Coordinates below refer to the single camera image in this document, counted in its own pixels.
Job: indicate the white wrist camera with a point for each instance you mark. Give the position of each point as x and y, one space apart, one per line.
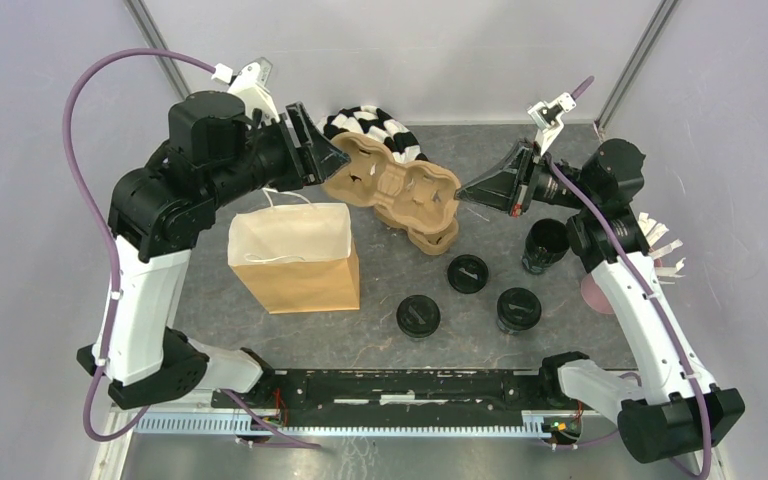
250 85
548 119

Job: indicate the black white striped cloth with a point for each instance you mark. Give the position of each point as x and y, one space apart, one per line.
378 125

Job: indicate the aluminium frame post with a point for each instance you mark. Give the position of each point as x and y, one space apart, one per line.
648 40
152 35

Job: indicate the left aluminium frame post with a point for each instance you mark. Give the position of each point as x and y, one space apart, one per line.
152 35

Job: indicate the white wrapped straws bundle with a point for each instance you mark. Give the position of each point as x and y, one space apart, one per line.
662 249

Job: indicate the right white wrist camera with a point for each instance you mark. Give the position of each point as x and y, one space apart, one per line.
548 119

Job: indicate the right aluminium frame post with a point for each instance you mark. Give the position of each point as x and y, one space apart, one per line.
648 40

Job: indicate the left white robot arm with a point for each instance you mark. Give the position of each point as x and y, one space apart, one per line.
217 152

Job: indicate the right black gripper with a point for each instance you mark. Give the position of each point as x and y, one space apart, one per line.
511 184

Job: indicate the remaining cardboard carrier stack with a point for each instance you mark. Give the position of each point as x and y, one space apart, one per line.
430 244

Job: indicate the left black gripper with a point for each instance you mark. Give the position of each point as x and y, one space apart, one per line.
324 155

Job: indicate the pink straw holder cup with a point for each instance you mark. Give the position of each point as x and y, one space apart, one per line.
594 297

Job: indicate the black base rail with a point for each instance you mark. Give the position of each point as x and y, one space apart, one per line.
404 398

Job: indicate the brown paper bag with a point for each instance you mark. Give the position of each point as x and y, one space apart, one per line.
296 258

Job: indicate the brown cardboard cup carrier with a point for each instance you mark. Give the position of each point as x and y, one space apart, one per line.
418 194

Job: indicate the black coffee cup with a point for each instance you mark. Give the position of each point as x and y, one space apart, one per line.
417 336
546 244
515 325

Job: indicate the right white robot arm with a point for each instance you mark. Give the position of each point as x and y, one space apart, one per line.
678 408

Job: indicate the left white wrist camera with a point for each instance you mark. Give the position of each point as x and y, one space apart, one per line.
250 85

